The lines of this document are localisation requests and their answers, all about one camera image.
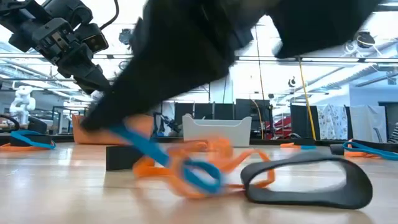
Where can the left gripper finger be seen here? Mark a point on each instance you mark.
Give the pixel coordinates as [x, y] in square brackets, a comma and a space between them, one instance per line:
[90, 77]

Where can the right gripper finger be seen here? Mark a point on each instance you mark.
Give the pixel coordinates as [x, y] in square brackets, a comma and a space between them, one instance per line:
[124, 96]

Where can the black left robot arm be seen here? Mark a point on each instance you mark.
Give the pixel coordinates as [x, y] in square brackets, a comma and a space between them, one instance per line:
[68, 12]

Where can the black background robot arm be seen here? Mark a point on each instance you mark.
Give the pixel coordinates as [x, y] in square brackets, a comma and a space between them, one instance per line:
[164, 123]

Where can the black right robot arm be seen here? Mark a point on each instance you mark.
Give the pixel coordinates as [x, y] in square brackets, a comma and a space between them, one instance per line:
[311, 25]

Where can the orange plastic basket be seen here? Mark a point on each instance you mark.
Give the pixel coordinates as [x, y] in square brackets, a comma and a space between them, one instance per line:
[147, 123]

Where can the white square column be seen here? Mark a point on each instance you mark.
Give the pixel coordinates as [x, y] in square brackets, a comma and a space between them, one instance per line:
[224, 90]

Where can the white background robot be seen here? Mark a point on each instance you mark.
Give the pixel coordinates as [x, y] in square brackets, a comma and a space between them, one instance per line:
[21, 105]

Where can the black round bin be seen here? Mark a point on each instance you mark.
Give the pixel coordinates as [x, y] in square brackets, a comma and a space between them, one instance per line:
[37, 127]

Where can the black partition panel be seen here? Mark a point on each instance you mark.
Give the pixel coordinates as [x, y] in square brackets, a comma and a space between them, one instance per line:
[245, 107]
[298, 121]
[202, 110]

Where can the white plastic basket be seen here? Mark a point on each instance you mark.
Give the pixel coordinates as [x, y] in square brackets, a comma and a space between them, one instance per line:
[217, 130]

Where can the small black ceiling reel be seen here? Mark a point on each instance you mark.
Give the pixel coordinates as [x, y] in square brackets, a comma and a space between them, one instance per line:
[292, 82]

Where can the red background object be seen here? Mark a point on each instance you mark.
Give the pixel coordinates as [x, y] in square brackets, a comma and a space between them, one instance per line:
[284, 126]

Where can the patterned white cloth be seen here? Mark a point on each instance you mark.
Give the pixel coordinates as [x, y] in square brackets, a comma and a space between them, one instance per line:
[332, 121]

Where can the plain white cloth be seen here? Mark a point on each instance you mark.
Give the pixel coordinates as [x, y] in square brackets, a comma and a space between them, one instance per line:
[363, 121]

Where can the person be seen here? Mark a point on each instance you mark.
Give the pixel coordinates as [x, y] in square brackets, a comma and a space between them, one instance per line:
[394, 133]

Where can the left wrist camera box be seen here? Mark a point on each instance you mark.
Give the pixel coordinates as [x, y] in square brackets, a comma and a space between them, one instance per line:
[93, 39]

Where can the black background table frame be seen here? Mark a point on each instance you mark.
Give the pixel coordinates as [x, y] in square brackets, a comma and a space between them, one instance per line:
[62, 107]

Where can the black aluminium table frame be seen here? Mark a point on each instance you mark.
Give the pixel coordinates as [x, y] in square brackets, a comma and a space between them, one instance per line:
[168, 139]

